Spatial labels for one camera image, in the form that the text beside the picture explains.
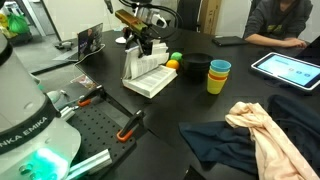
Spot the black flat phone case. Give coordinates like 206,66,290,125
211,35,250,47

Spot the laptop with stickers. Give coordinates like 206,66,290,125
53,22,105,63

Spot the green plastic bag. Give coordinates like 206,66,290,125
6,12,31,35

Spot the orange plastic cup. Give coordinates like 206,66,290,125
208,72,229,82

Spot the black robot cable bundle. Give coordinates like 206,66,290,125
118,0,184,40

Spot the black office chair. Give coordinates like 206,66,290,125
175,0,203,33

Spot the aluminium extrusion bar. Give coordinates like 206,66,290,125
67,148,113,180

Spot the person in grey sweater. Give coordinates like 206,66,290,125
242,0,315,42

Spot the white laptop cable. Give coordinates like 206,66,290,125
72,43,107,68

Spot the orange ball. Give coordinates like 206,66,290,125
165,59,181,71

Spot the person's bare hand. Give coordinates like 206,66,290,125
281,37,308,49

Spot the yellow plastic cup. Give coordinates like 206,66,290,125
206,76,228,96

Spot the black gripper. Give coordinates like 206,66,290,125
123,25,156,58

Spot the dark blue cloth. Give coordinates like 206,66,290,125
178,94,320,177

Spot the olive wrist camera box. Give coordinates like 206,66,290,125
114,8,148,35

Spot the green plastic cup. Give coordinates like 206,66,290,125
208,68,231,78

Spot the green ball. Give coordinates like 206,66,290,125
169,51,184,63

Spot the colourful magazine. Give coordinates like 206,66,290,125
70,73,98,91

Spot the brown cardboard box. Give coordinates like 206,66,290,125
199,0,223,36

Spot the dark laptop lid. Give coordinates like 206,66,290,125
294,34,320,66

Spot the blue plastic cup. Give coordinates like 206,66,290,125
210,59,232,73

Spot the black clamp with orange handle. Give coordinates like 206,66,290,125
77,84,107,108
116,109,145,144

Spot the black bowl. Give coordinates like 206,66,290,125
182,52,214,80

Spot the white tablet with lit screen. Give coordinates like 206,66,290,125
250,51,320,92

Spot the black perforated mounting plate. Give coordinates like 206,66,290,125
65,99,138,169

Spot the peach cloth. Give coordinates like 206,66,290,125
224,101,320,180

